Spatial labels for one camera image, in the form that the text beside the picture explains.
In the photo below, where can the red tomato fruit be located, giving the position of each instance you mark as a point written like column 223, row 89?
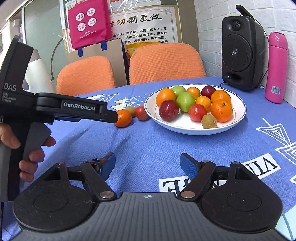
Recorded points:
column 196, row 112

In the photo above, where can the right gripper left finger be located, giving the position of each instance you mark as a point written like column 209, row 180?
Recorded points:
column 93, row 175

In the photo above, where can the brown paper bag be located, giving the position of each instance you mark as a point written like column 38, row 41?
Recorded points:
column 113, row 51

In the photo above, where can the orange tangerine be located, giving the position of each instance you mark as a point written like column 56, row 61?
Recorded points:
column 124, row 118

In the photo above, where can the white wall poster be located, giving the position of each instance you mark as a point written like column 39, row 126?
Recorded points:
column 147, row 24

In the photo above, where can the large orange mandarin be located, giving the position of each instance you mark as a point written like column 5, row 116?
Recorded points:
column 221, row 110

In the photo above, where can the left orange chair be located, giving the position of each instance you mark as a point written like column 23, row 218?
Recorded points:
column 85, row 76

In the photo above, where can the white thermos jug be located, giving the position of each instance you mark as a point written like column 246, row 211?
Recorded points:
column 36, row 77

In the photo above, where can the yellow snack bag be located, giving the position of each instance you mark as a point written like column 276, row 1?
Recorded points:
column 131, row 48

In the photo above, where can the olive brown small fruit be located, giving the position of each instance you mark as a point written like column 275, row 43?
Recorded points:
column 209, row 121

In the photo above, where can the right orange chair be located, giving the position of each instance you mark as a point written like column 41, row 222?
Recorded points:
column 165, row 61

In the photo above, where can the orange chair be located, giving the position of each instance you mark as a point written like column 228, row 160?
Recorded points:
column 85, row 76
column 165, row 61

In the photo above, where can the small orange kumquat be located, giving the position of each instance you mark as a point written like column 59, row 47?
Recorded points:
column 195, row 92
column 204, row 101

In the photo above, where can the small red tomato on cloth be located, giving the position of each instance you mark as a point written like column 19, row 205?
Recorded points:
column 141, row 114

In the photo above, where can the pink thermos bottle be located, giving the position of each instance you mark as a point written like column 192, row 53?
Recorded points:
column 277, row 67

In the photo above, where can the yellowish green small fruit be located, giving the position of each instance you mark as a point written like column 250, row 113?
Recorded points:
column 131, row 110

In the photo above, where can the green apple fruit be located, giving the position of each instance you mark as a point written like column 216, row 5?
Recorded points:
column 185, row 100

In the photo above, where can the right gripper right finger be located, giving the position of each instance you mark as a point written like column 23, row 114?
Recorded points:
column 202, row 176

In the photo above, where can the white round plate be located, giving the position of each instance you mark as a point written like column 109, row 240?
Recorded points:
column 183, row 124

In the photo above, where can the pink tote bag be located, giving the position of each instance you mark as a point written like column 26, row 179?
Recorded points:
column 89, row 23

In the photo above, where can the black speaker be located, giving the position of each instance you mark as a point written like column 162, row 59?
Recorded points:
column 243, row 50

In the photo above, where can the small orange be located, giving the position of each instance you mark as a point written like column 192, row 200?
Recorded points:
column 220, row 95
column 165, row 94

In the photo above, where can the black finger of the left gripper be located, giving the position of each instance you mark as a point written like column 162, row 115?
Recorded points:
column 64, row 107

